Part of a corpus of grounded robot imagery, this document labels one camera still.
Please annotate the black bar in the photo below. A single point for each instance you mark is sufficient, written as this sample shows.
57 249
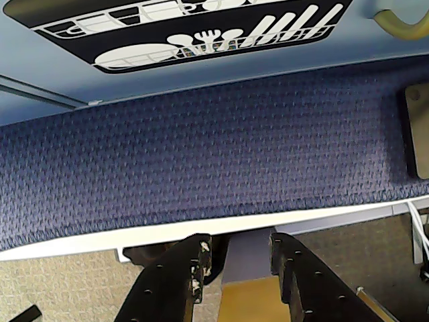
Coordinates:
28 314

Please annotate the blue woven fabric mat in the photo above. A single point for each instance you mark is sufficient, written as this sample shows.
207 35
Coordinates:
201 151

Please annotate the blue toy kitchen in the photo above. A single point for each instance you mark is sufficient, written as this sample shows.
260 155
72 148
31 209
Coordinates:
20 110

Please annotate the metal rod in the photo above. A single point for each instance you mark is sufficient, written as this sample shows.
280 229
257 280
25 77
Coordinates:
375 302

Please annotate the yellow wooden block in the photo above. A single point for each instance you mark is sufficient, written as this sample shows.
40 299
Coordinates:
248 302

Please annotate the beige board with hole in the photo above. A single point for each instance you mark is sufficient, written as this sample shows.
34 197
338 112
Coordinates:
420 134

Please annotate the dishwasher door with dish print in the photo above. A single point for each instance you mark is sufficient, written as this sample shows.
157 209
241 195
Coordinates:
234 67

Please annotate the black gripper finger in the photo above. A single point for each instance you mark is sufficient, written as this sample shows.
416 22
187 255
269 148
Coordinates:
311 288
167 281

